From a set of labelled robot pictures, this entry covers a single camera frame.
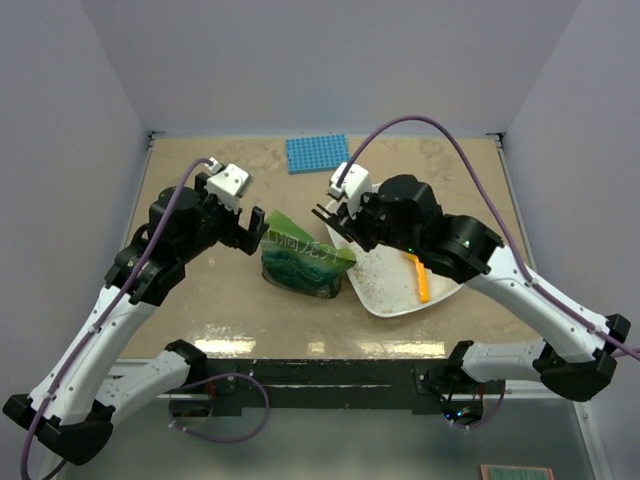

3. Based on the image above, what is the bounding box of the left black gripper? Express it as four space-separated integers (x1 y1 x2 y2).
179 173 268 262

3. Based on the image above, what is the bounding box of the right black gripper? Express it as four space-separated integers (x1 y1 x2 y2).
336 187 421 255

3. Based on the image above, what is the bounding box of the green litter bag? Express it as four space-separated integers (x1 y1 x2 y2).
260 210 357 299

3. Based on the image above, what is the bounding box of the white litter box tray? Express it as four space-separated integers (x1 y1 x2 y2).
327 227 461 318

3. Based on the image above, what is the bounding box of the orange plastic scoop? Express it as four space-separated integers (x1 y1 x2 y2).
404 253 430 304

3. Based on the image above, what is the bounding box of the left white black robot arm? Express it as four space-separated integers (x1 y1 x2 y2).
3 164 268 465

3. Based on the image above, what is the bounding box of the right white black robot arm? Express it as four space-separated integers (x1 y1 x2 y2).
313 172 630 402

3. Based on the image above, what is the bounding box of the blue studded plate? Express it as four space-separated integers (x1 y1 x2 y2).
285 135 349 175

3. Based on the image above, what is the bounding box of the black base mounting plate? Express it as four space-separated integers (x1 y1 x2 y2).
171 359 505 416

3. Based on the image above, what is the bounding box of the pink green board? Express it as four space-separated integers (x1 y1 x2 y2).
480 465 554 480

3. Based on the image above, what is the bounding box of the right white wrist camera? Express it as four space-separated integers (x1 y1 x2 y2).
327 162 373 219

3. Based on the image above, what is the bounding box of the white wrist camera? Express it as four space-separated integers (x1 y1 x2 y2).
205 157 253 214
327 162 373 219

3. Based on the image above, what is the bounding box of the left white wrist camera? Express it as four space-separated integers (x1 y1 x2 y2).
205 157 253 214

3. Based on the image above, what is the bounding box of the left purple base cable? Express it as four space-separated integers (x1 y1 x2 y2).
168 372 271 443

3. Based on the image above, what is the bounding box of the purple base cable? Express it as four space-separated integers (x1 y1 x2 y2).
168 372 271 443
449 379 511 431

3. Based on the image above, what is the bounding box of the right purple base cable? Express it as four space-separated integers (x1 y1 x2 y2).
449 379 511 431

